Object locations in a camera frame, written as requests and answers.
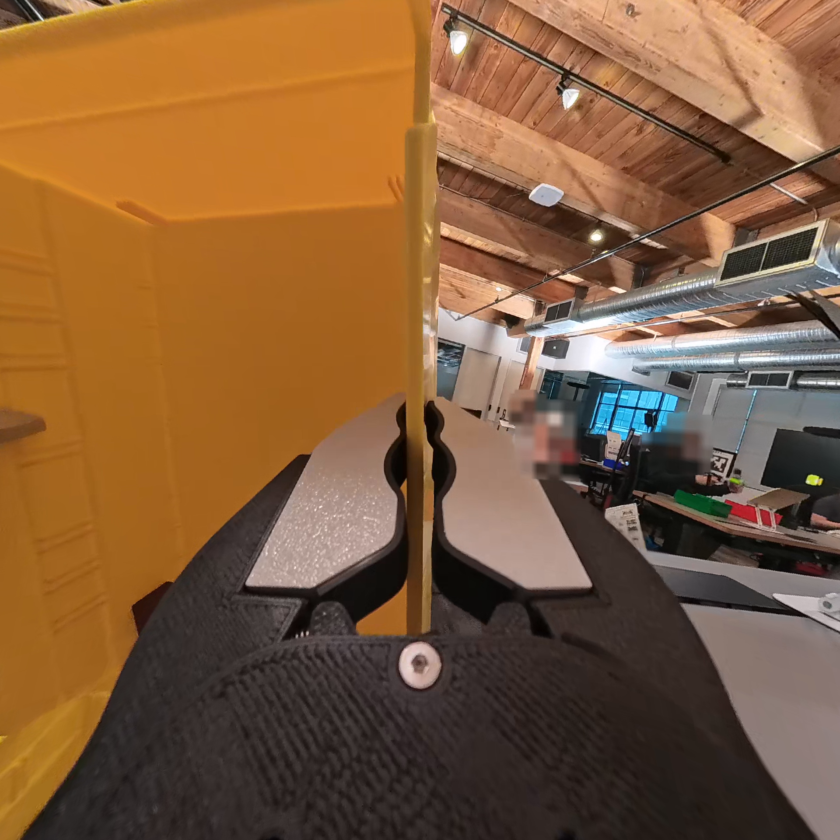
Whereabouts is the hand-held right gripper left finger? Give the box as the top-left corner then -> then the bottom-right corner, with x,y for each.
244,392 -> 409,611

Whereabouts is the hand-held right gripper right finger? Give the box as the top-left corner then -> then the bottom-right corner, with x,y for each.
425,398 -> 595,621

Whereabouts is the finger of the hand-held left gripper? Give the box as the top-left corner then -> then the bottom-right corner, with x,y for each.
0,408 -> 47,445

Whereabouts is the yellow plastic box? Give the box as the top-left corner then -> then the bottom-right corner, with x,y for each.
0,686 -> 119,840
0,0 -> 441,742

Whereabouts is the cardboard box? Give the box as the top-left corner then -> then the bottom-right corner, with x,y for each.
747,486 -> 812,511

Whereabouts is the white printed sign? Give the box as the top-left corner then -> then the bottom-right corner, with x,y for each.
604,504 -> 645,547

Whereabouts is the green plastic bin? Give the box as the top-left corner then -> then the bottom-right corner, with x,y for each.
674,488 -> 733,520

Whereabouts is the black desk mat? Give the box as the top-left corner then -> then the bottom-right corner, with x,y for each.
655,563 -> 796,615

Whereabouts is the red plastic bin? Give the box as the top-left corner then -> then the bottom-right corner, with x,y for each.
724,499 -> 783,527

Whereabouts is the black computer monitor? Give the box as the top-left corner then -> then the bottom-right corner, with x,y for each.
763,427 -> 840,492

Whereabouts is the white paper sheet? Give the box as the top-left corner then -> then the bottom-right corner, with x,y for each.
773,589 -> 840,635

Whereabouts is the silver duct with vents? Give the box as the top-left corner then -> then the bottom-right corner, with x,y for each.
524,218 -> 840,337

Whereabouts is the silver round air duct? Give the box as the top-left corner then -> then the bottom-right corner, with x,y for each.
602,320 -> 840,374

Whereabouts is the black lighting track rail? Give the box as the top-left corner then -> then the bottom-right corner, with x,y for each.
438,3 -> 733,165

